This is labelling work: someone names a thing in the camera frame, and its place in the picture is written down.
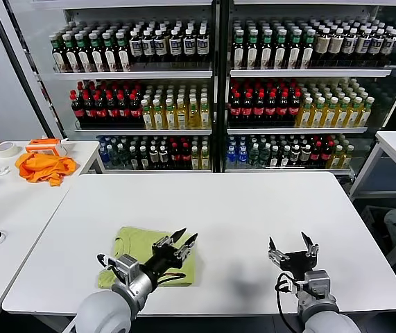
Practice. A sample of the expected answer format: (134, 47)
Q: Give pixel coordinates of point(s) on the crumpled orange cloth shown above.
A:
(45, 168)

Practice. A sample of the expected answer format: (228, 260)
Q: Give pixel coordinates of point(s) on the black slanted frame post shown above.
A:
(24, 69)

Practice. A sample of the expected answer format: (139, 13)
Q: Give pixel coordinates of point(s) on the small blue water bottle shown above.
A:
(242, 157)
(104, 159)
(231, 157)

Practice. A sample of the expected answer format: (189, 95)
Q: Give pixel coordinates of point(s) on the small dark white-capped bottle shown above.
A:
(143, 158)
(133, 159)
(274, 157)
(163, 157)
(153, 157)
(294, 156)
(284, 157)
(304, 156)

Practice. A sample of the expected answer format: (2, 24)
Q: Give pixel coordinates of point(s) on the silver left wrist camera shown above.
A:
(126, 267)

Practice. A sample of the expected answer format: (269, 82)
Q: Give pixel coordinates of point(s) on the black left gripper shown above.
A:
(163, 260)

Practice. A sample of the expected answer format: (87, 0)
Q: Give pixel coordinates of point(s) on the glass drink shelf unit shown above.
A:
(215, 86)
(223, 86)

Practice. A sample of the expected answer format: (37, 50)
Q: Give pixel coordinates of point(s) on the small green-tinted bottle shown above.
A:
(264, 156)
(113, 157)
(123, 157)
(253, 156)

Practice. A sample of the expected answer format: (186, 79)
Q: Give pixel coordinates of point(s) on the beige tape roll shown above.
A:
(7, 150)

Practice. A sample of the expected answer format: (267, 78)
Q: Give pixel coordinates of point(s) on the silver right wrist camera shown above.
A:
(317, 284)

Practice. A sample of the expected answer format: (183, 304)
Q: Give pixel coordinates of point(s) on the small red-capped cola bottle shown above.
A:
(326, 154)
(315, 155)
(174, 156)
(186, 156)

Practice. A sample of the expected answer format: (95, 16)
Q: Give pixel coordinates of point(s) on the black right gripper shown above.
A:
(298, 262)

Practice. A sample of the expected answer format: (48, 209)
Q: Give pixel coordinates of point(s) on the small white crumpled paper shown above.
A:
(1, 170)

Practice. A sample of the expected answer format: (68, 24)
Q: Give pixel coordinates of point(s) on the white side table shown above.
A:
(395, 145)

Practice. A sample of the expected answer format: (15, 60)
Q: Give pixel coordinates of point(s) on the dark bottle blue label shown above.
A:
(388, 46)
(175, 45)
(189, 45)
(202, 45)
(362, 45)
(135, 46)
(349, 45)
(160, 45)
(148, 46)
(376, 45)

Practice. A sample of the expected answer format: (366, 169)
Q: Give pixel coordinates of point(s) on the small yellow drink bottle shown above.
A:
(204, 158)
(335, 157)
(346, 157)
(195, 159)

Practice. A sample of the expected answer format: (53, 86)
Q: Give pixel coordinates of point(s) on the white shelf board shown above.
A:
(131, 75)
(288, 170)
(142, 132)
(156, 170)
(294, 130)
(308, 73)

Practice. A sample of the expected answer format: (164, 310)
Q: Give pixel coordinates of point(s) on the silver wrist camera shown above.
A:
(317, 284)
(126, 267)

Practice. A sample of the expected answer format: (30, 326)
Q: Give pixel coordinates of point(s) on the dark bottle green cap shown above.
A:
(123, 55)
(307, 52)
(266, 52)
(238, 52)
(252, 52)
(294, 52)
(70, 55)
(82, 55)
(280, 52)
(59, 55)
(109, 55)
(96, 55)

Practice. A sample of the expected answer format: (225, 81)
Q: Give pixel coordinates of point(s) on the dark bottle beige label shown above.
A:
(336, 45)
(322, 45)

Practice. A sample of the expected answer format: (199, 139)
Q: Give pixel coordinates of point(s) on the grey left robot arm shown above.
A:
(104, 312)

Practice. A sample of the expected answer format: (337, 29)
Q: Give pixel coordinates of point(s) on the orange and white box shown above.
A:
(43, 145)

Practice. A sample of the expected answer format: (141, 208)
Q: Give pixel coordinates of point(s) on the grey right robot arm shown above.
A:
(326, 319)

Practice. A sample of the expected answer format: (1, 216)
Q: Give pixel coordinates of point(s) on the light green t-shirt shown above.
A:
(131, 243)

